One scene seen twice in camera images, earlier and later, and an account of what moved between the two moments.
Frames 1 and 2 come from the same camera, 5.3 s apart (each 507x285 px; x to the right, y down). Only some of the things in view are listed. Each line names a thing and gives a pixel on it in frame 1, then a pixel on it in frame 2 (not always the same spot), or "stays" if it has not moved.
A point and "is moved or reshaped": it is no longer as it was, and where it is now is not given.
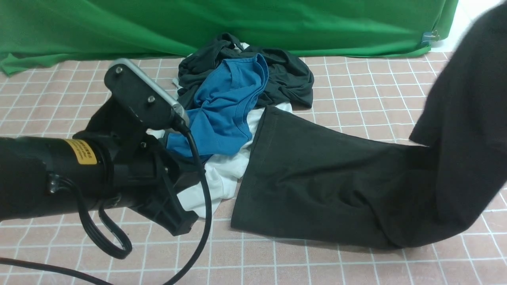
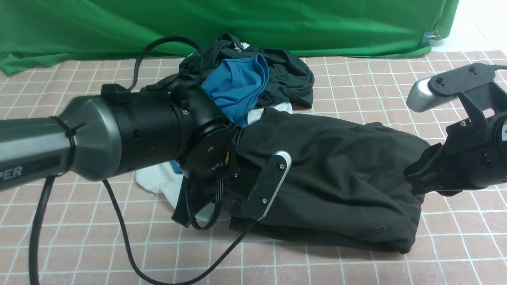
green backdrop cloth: [31, 30] stays
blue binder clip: [428, 37] stays
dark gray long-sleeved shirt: [306, 180] is moved or reshaped
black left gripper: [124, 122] → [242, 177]
